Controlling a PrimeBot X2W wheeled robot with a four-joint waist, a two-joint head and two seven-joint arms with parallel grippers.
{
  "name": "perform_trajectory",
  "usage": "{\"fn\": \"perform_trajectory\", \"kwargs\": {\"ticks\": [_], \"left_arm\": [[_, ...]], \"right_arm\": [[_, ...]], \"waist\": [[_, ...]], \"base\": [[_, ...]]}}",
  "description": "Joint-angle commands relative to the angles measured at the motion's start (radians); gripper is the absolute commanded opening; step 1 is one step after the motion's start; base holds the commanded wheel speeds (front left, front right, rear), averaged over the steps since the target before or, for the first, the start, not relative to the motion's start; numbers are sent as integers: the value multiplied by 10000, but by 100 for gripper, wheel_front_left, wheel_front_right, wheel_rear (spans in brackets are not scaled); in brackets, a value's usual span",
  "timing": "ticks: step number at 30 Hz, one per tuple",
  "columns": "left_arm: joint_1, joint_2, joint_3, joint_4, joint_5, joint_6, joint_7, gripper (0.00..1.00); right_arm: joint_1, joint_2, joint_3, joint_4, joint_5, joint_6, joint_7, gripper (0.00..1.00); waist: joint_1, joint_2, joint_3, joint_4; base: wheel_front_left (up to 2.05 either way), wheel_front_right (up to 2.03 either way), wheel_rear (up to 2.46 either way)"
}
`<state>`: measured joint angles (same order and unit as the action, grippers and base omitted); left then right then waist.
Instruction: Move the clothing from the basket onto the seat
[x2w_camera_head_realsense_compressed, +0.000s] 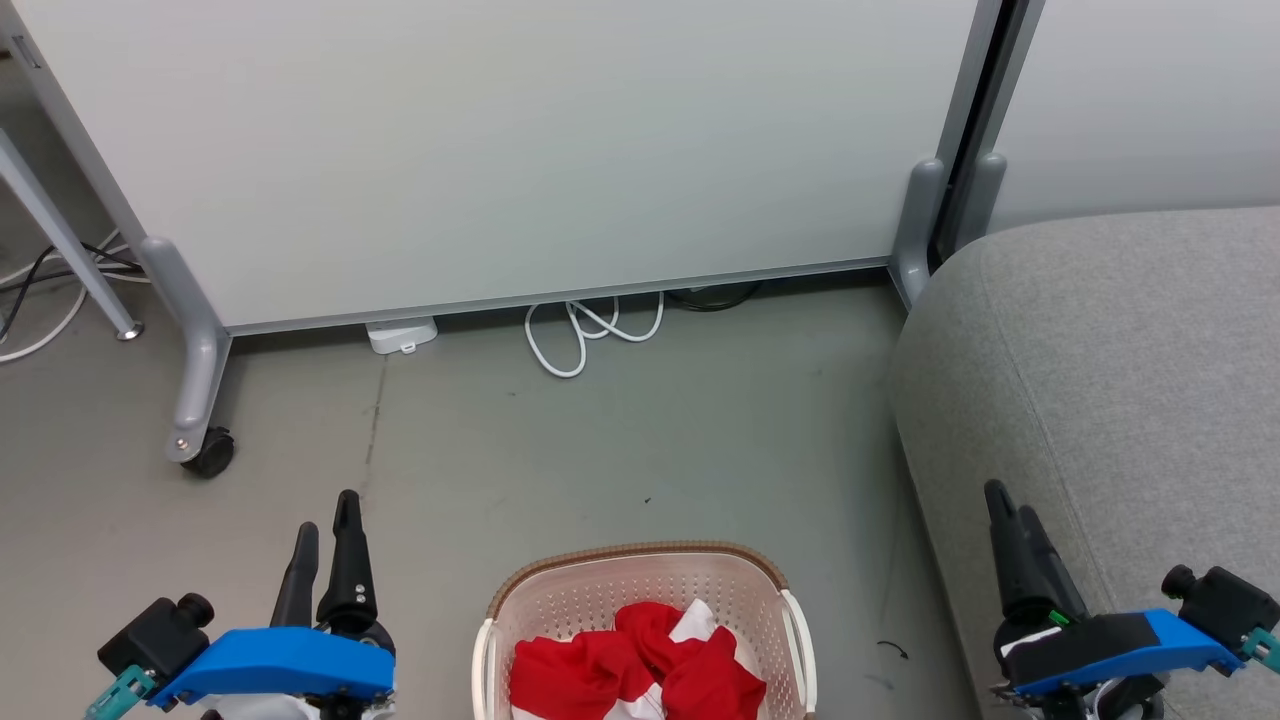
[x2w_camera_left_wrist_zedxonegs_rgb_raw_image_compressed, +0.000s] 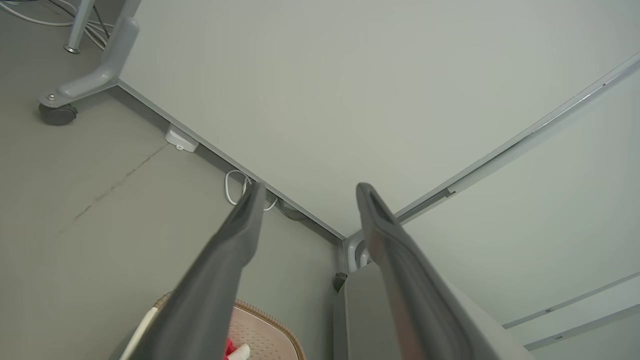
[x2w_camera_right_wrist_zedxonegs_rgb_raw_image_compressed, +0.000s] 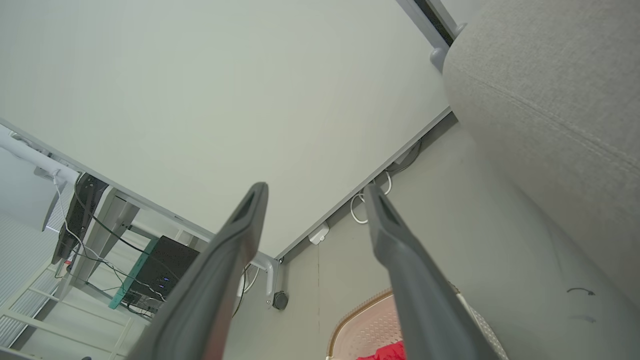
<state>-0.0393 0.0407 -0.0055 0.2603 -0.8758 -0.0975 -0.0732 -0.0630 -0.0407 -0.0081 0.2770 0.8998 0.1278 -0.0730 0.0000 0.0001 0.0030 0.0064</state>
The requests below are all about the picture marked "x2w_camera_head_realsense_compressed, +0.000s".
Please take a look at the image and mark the long white cable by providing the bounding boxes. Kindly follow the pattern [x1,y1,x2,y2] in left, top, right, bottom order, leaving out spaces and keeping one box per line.
[0,228,151,364]

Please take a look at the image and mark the beige perforated laundry basket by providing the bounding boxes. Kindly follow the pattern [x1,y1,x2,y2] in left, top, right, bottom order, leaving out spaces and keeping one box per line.
[472,541,819,720]

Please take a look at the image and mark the white power adapter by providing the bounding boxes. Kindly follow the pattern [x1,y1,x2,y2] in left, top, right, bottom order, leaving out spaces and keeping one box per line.
[364,316,440,357]

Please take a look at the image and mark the black caster wheel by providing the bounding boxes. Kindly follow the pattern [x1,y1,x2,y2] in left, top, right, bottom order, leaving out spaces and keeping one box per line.
[181,427,237,480]

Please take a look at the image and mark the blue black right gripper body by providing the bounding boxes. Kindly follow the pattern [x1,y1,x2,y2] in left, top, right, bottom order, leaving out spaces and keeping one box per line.
[995,606,1246,720]

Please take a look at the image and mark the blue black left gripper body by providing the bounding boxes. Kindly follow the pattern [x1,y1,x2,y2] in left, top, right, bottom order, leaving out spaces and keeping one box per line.
[150,625,397,720]

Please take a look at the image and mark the black floor cable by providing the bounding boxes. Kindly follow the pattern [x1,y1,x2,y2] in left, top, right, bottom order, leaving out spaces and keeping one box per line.
[664,282,764,314]

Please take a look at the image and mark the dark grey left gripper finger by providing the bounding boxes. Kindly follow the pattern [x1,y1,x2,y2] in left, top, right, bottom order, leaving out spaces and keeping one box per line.
[270,522,320,631]
[316,489,393,641]

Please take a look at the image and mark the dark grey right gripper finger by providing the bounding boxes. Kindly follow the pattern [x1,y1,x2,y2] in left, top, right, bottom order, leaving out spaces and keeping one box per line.
[984,479,1049,626]
[1016,505,1091,623]

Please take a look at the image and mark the grey metal table leg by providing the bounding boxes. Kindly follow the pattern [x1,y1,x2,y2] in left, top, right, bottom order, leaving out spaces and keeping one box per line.
[0,128,145,344]

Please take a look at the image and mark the coiled white cable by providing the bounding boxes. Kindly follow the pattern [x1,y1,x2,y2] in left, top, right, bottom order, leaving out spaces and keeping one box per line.
[524,291,667,380]

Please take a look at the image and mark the red hoodie with letters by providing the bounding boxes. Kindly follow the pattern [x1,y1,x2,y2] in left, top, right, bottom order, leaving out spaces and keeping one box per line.
[508,630,666,720]

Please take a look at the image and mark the grey fabric sofa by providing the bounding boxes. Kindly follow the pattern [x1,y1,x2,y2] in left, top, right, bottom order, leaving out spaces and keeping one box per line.
[889,205,1280,720]

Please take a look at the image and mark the wide white partition panel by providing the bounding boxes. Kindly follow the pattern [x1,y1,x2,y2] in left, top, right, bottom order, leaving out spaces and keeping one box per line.
[0,0,1005,464]

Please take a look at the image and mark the thin black cable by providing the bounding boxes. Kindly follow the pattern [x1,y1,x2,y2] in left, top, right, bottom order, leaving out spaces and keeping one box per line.
[0,238,143,343]

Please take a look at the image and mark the narrow white partition panel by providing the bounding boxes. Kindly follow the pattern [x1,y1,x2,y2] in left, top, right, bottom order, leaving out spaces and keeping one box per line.
[935,0,1280,269]

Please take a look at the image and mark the red and white shorts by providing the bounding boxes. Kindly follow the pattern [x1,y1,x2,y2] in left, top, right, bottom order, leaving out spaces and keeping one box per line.
[612,598,769,720]

